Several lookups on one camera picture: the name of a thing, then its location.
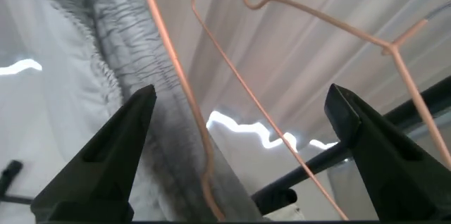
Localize white curtain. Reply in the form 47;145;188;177
146;0;451;151

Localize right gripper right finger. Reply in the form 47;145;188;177
323;82;451;224

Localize black clothes rack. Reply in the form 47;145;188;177
0;75;451;216

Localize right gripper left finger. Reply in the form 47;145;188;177
30;84;158;224

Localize pale grey shorts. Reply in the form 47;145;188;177
0;0;265;222

